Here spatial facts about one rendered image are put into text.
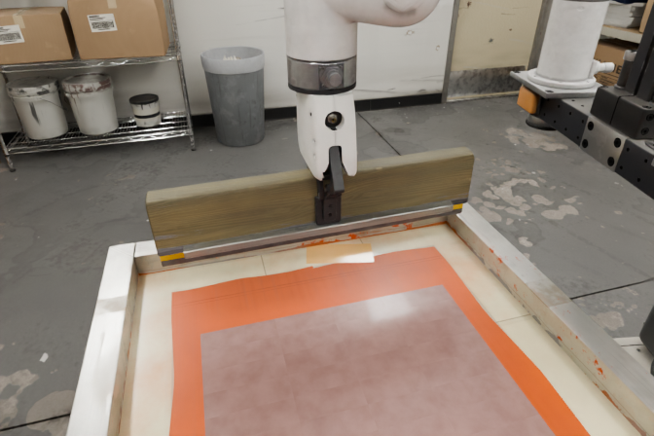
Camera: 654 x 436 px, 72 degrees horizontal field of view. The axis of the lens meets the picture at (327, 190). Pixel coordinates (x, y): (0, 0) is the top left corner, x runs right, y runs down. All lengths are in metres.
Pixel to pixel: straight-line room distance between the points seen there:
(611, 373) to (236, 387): 0.41
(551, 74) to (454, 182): 0.45
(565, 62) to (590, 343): 0.56
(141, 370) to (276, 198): 0.25
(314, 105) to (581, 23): 0.64
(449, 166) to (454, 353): 0.23
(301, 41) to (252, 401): 0.38
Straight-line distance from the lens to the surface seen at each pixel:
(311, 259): 0.71
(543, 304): 0.65
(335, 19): 0.46
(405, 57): 4.19
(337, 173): 0.49
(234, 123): 3.40
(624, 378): 0.60
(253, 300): 0.65
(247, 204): 0.53
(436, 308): 0.64
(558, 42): 1.00
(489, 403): 0.56
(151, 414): 0.56
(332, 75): 0.45
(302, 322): 0.61
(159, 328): 0.64
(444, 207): 0.61
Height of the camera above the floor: 1.39
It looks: 30 degrees down
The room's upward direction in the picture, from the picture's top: straight up
